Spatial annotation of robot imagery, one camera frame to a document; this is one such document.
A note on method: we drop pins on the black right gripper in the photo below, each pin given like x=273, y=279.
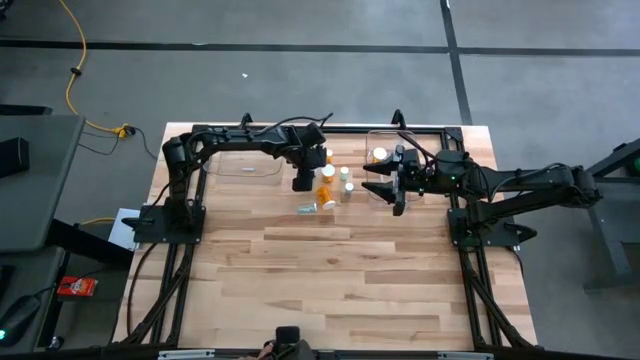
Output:
x=417, y=172

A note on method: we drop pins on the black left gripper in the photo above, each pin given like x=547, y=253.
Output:
x=305, y=155

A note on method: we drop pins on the small orange medicine bottle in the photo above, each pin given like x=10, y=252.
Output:
x=329, y=155

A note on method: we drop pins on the large orange medicine bottle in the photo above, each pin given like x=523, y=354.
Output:
x=325, y=196
x=379, y=153
x=328, y=171

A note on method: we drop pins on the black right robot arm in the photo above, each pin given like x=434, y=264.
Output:
x=525, y=180

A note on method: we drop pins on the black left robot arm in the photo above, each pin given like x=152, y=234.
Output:
x=240, y=140

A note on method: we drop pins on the clear plastic bin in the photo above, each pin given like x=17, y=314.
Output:
x=385, y=137
x=235, y=165

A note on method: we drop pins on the black handheld device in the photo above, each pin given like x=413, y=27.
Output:
x=287, y=335

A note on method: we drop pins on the white paper sheet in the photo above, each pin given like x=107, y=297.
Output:
x=122, y=232

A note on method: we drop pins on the person's hand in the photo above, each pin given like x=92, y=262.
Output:
x=264, y=352

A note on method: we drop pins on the black metal stand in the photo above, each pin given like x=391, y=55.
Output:
x=607, y=235

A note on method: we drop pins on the black speaker box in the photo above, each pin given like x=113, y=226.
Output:
x=12, y=157

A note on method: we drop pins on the dark grey low desk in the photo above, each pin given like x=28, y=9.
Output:
x=30, y=280

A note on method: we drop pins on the black computer mouse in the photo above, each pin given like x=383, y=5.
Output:
x=20, y=317

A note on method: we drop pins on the black aluminium table frame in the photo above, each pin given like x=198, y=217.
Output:
x=350, y=130

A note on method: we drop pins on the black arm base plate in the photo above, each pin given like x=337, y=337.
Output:
x=500, y=235
x=150, y=230

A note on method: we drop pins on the silver metal bracket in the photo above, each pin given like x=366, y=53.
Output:
x=185, y=354
x=465, y=356

